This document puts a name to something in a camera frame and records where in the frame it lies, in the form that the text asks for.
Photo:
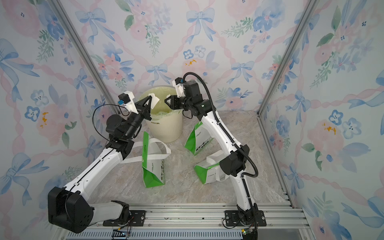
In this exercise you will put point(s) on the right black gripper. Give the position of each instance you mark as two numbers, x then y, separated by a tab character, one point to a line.
175	99

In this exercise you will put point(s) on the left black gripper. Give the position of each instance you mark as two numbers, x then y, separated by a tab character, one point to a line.
144	112

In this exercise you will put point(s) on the green white paper bag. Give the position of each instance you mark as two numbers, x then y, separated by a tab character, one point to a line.
209	170
198	139
154	152

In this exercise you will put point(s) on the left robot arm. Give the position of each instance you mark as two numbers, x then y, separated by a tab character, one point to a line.
68	206

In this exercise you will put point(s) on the cream plastic trash bin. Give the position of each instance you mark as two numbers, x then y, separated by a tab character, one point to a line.
166	128

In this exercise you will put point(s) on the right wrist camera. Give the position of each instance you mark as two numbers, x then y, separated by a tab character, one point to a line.
178	84

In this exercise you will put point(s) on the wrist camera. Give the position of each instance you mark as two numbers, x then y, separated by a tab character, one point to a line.
178	84
126	100

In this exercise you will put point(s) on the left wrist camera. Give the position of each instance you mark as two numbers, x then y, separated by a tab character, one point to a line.
126	100

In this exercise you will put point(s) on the left aluminium corner post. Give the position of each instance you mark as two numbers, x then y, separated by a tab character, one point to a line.
62	15

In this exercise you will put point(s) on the aluminium corner post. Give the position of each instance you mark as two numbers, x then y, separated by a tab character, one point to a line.
307	14
62	15

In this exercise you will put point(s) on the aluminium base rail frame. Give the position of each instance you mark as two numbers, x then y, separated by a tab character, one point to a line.
198	222

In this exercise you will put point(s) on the right aluminium corner post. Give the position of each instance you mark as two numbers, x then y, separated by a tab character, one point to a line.
307	14

